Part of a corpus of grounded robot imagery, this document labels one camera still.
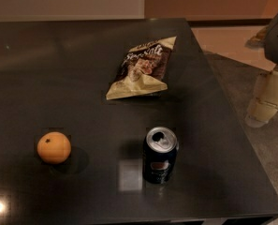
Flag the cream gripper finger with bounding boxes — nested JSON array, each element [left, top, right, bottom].
[[245, 66, 278, 128]]

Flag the dark blue pepsi can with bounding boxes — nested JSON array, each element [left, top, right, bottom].
[[142, 127, 179, 184]]

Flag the brown cream chip bag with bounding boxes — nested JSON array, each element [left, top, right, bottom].
[[106, 37, 176, 100]]

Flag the orange fruit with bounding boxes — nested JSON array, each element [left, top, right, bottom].
[[37, 132, 71, 164]]

